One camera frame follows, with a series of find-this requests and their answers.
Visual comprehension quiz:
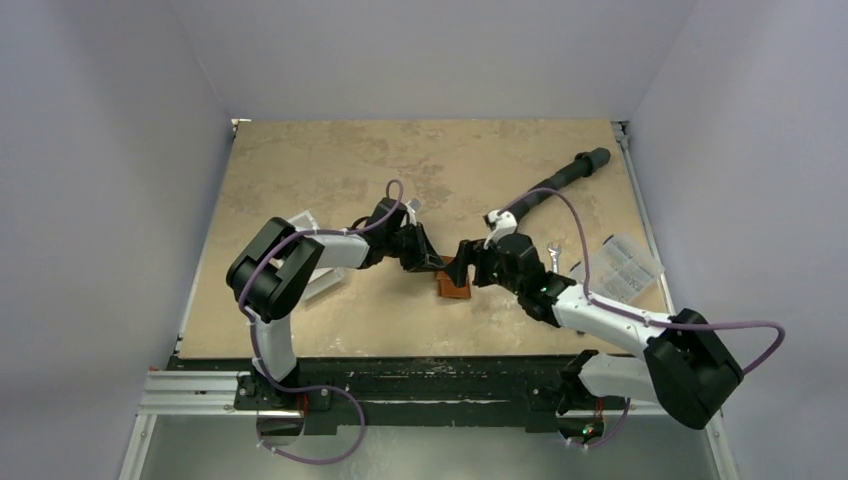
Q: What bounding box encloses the clear plastic screw organizer box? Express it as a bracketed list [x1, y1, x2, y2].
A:
[589, 233, 664, 304]

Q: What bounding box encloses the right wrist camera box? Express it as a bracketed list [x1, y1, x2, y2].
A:
[483, 210, 518, 249]

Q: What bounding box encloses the small silver wrench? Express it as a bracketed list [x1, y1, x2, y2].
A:
[547, 243, 562, 273]

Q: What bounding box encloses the brown leather card holder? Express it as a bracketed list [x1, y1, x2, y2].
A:
[435, 271, 471, 300]

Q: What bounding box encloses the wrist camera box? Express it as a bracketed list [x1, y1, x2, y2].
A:
[483, 210, 518, 249]
[404, 198, 422, 222]

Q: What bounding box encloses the dark grey corrugated hose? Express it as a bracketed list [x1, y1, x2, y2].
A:
[506, 146, 612, 223]

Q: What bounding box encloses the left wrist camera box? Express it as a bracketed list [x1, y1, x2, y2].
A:
[404, 198, 422, 222]

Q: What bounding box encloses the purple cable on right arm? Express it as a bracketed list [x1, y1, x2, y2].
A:
[496, 187, 787, 452]

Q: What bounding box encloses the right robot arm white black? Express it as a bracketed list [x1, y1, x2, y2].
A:
[444, 234, 744, 429]

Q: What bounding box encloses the aluminium rail at table edge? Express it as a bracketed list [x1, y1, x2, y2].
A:
[610, 120, 677, 313]

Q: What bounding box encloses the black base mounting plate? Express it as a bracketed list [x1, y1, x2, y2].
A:
[167, 353, 625, 435]

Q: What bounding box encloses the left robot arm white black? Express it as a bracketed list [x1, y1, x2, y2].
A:
[226, 197, 445, 409]

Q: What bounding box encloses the clear plastic bin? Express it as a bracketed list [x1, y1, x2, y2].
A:
[274, 209, 348, 303]

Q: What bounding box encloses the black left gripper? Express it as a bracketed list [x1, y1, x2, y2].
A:
[384, 221, 444, 273]

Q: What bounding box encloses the aluminium front frame rail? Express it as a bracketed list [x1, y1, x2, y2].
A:
[139, 371, 238, 416]

